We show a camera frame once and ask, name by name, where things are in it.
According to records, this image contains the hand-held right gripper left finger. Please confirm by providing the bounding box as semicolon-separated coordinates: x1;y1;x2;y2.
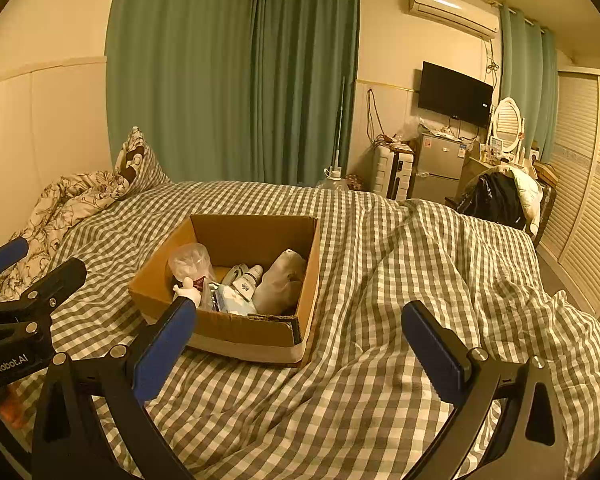
30;297;198;480

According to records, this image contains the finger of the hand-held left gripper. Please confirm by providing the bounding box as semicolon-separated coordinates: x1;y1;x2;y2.
0;257;88;329
0;237;30;281

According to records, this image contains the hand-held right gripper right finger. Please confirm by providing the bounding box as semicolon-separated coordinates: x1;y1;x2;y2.
401;301;581;480

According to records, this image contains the white plush toy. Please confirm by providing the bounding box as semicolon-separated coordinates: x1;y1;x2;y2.
172;277;203;307

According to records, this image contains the cardboard box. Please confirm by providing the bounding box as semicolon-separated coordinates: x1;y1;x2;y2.
128;214;321;367

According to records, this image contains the blue tissue packet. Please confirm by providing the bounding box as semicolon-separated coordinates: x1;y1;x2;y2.
211;282;258;316

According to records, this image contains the clear plastic bag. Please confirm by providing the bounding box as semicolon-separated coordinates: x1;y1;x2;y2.
395;117;423;143
168;242;216;283

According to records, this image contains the small white tube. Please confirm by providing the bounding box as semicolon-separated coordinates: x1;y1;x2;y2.
221;264;248;286

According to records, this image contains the small white bottle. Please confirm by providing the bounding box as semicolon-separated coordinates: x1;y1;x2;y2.
232;266;264;295

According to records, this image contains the white sock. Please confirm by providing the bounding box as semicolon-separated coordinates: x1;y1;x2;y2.
252;249;307;316

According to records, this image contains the floral duvet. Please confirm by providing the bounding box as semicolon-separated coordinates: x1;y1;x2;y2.
0;126;173;306

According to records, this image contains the green checkered blanket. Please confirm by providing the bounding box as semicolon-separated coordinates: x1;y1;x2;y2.
0;180;600;480

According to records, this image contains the white suitcase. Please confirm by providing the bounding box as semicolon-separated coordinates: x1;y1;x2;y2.
371;145;416;201

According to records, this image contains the cream dressing table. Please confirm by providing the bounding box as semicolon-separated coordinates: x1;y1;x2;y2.
457;155;501;201

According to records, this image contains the cream jacket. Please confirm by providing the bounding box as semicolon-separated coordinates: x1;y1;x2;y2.
510;167;543;233

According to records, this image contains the small grey fridge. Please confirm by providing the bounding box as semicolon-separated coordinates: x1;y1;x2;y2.
415;132;468;203

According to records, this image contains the wooden chair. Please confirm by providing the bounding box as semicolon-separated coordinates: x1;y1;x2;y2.
532;160;558;246

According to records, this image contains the clear water jug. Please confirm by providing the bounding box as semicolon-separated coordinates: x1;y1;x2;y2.
317;169;351;191

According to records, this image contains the white louvred wardrobe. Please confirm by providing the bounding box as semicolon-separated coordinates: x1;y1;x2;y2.
535;67;600;321

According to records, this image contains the oval white mirror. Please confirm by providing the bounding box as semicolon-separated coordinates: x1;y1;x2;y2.
490;97;526;156

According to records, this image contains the green curtain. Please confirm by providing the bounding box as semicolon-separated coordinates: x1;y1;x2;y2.
105;0;256;183
500;5;558;161
252;0;361;187

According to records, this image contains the white pole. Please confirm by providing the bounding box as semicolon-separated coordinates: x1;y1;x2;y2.
334;77;346;171

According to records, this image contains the white air conditioner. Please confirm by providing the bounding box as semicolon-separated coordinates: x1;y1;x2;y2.
408;0;501;41

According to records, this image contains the hanging wall cable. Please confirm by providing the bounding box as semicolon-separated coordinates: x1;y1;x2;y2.
367;89;396;143

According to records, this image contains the black wall television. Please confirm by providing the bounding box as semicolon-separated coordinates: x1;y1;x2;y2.
418;61;494;127

